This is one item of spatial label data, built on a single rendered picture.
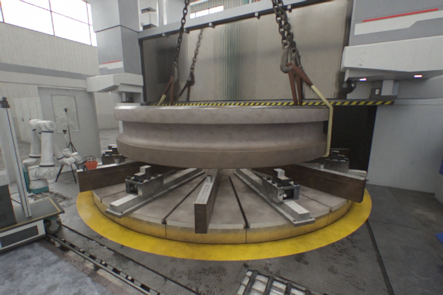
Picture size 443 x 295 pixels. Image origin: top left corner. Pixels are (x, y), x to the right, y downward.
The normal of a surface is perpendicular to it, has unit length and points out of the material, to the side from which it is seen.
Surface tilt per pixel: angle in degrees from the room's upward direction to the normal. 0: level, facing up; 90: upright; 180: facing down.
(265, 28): 90
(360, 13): 90
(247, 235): 90
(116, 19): 90
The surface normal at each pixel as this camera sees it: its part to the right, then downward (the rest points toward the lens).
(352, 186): -0.76, 0.13
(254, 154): 0.19, 0.19
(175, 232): -0.21, 0.19
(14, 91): 0.89, 0.09
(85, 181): 0.65, 0.15
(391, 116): -0.47, 0.18
